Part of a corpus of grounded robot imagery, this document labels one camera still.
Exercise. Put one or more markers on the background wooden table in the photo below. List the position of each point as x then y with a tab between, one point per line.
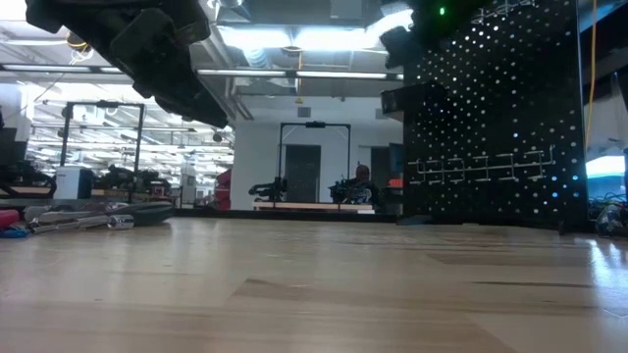
314	206

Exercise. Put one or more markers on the eyeglasses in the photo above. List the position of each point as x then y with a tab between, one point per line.
611	220

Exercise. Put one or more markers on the red cabinet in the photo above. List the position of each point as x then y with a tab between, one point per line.
223	191

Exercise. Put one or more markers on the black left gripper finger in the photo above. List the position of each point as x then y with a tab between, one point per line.
201	110

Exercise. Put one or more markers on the black perforated peg board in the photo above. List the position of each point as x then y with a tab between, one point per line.
490	122

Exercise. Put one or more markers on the chrome extension bar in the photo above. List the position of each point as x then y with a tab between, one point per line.
120	222

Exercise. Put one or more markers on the bright ceiling light panel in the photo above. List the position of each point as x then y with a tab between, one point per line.
294	39

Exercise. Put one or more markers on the dark door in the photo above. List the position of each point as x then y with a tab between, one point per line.
301	166

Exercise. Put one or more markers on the background black robot arm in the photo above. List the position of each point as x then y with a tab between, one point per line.
275	186
343	191

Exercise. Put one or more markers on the black background station frame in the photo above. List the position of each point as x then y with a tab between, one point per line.
315	125
140	147

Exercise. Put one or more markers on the white box dark panel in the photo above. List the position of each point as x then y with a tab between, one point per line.
64	181

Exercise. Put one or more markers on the cluttered background workbench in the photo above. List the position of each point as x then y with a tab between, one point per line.
127	179

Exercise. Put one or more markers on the black peg board bin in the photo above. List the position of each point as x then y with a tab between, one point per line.
412	100

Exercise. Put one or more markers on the black ceiling spotlight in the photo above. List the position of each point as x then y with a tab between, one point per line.
217	137

